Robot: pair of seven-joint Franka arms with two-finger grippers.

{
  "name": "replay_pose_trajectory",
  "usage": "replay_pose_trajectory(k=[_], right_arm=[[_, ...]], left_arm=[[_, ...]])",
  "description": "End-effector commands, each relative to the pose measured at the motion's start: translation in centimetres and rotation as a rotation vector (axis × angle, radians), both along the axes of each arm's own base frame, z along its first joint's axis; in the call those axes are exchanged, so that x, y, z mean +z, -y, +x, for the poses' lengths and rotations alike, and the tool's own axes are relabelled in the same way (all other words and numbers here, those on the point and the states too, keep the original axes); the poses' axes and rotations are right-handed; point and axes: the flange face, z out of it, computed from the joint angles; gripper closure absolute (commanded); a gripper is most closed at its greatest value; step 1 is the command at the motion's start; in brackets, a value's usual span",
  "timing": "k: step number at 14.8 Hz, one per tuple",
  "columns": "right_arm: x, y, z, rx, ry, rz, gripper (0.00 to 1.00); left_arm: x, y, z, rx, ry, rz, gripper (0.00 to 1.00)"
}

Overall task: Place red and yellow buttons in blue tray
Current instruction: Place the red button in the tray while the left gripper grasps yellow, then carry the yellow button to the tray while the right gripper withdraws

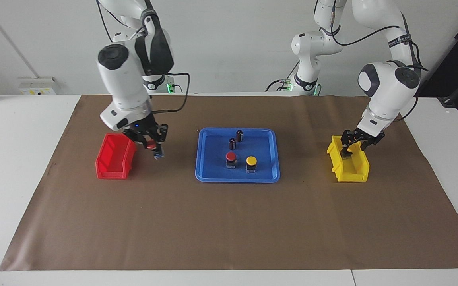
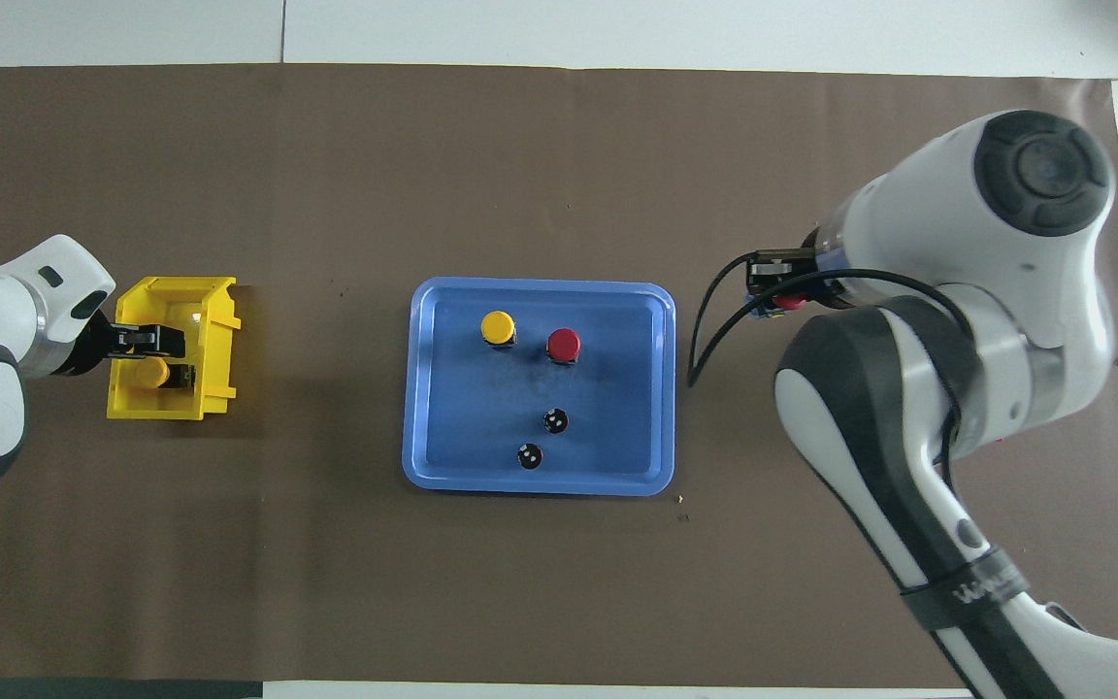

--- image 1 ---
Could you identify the blue plastic tray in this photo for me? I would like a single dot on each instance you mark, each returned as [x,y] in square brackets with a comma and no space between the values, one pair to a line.
[213,167]

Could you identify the black cylindrical capacitor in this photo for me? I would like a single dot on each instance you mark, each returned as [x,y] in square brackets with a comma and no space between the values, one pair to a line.
[232,143]
[239,136]

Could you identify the yellow plastic bin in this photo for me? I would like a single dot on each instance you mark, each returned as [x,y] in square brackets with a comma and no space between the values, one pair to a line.
[362,174]

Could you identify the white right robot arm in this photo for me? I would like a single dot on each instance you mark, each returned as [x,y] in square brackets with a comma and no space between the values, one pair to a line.
[121,83]

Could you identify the brown paper mat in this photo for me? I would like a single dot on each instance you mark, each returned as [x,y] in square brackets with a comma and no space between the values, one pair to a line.
[229,226]

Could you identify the red plastic bin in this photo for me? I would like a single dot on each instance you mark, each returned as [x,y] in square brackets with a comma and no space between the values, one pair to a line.
[103,165]

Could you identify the white wall socket box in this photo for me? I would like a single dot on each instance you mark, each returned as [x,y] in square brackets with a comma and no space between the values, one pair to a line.
[36,85]

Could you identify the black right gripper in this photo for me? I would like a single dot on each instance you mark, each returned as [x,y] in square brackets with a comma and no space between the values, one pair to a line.
[143,131]

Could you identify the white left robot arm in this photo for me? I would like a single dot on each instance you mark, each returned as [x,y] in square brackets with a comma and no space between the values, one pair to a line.
[388,87]

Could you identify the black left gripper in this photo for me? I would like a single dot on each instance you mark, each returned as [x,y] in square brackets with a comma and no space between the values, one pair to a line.
[368,137]

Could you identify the red push button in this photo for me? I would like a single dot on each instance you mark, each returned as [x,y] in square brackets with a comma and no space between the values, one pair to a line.
[231,155]
[151,146]

